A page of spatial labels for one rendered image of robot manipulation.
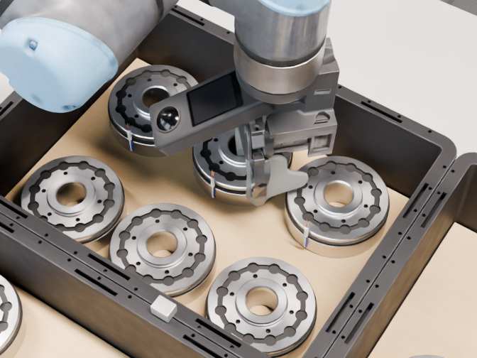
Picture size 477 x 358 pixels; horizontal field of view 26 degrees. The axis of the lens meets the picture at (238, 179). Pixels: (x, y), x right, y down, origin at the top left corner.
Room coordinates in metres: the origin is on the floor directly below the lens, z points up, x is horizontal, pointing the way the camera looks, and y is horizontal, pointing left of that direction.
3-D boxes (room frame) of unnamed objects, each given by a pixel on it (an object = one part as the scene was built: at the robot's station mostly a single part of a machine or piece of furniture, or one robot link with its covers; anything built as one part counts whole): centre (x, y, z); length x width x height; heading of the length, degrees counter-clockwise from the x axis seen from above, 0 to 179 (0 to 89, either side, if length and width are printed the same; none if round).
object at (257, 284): (0.45, -0.02, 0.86); 0.05 x 0.05 x 0.01
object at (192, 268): (0.51, 0.07, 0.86); 0.10 x 0.10 x 0.01
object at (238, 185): (0.63, 0.00, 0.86); 0.10 x 0.10 x 0.01
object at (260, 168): (0.57, -0.02, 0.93); 0.05 x 0.02 x 0.09; 11
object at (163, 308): (0.41, 0.06, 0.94); 0.02 x 0.01 x 0.01; 57
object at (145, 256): (0.51, 0.07, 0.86); 0.05 x 0.05 x 0.01
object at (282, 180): (0.57, -0.04, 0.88); 0.06 x 0.03 x 0.09; 101
